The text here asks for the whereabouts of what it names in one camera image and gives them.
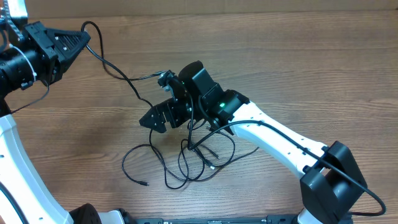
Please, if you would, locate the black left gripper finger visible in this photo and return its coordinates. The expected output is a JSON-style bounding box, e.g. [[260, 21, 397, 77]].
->
[[54, 40, 88, 75], [47, 29, 91, 50]]

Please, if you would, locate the black usb cable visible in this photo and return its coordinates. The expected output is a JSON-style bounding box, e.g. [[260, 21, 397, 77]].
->
[[80, 20, 165, 108], [121, 118, 260, 190]]

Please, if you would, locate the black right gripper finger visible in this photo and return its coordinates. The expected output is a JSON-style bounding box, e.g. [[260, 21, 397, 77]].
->
[[139, 111, 167, 133], [146, 101, 170, 118]]

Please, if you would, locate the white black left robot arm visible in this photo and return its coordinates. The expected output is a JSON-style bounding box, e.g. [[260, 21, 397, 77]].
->
[[1, 22, 136, 223]]

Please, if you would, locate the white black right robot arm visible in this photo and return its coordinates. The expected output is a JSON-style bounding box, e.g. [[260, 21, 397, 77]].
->
[[139, 61, 367, 223]]

